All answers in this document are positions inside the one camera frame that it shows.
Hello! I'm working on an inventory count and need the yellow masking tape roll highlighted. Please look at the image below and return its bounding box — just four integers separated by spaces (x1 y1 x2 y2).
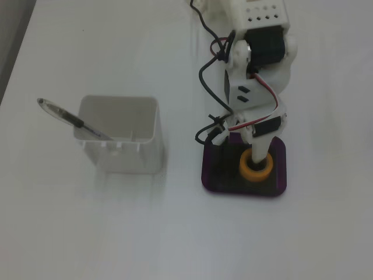
239 149 274 182

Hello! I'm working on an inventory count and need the red white servo cable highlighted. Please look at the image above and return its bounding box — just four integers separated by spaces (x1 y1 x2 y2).
228 72 282 132

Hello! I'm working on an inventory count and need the white plastic pen holder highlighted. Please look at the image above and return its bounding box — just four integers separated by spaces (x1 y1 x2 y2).
72 94 164 175

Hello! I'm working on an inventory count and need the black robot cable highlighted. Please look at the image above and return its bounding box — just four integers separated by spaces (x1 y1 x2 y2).
189 0 237 146

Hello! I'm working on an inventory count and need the black ballpoint pen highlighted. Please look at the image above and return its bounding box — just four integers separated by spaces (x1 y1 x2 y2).
37 97 114 141

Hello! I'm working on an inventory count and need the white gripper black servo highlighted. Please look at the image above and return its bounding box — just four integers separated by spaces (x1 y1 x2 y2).
226 104 288 164

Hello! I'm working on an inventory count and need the purple metal tray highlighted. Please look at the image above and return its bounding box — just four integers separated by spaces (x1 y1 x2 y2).
200 136 288 200

